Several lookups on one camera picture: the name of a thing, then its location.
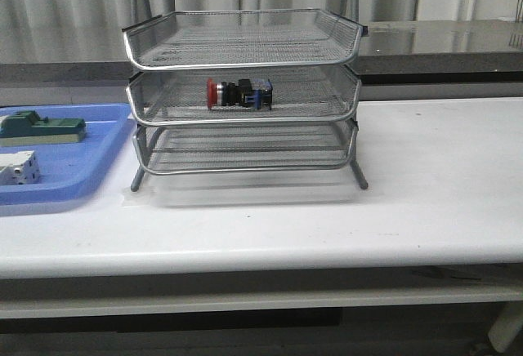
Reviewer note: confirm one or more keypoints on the red emergency stop button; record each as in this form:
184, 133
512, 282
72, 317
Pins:
248, 93

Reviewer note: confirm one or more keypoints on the silver mesh tray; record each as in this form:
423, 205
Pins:
165, 151
309, 94
186, 40

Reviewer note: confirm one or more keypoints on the blue plastic tray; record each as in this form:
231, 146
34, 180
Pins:
72, 170

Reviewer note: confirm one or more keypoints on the dark grey counter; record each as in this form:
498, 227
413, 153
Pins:
393, 52

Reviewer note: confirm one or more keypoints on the green electrical component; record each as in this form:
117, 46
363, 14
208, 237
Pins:
27, 127

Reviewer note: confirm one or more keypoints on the white circuit breaker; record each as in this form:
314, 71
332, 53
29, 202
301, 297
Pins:
20, 168

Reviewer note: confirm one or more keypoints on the white table leg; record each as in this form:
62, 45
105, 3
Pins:
506, 326

